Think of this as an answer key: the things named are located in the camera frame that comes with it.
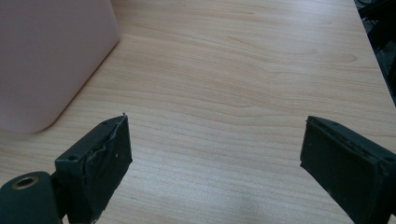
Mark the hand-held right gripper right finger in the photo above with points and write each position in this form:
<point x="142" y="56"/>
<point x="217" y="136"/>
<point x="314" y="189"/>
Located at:
<point x="348" y="174"/>

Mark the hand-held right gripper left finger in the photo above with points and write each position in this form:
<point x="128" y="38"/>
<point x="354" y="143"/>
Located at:
<point x="93" y="174"/>

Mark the pink storage box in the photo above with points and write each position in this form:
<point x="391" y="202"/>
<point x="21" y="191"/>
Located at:
<point x="46" y="56"/>

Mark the black metal stand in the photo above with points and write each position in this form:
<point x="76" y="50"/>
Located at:
<point x="384" y="34"/>

